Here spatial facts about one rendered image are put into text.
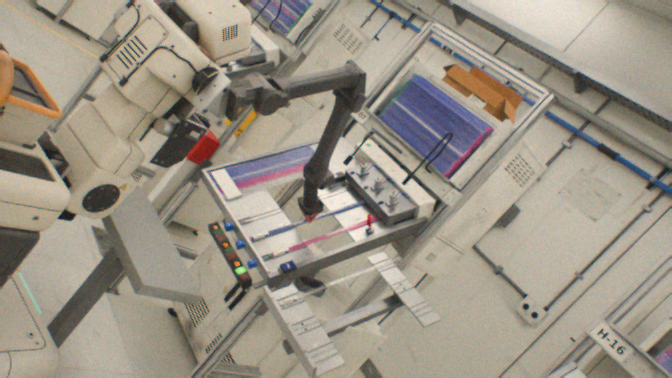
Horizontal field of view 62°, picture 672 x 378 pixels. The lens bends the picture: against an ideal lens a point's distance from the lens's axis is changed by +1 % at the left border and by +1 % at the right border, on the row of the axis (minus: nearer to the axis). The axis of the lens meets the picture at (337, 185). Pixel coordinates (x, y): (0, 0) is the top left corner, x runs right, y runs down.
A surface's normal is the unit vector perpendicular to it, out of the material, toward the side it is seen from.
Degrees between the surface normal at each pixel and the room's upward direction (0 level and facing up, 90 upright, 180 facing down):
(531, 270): 90
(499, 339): 90
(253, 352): 90
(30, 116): 92
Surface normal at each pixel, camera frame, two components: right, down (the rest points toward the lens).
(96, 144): -0.34, -0.30
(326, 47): 0.51, 0.57
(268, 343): -0.57, -0.35
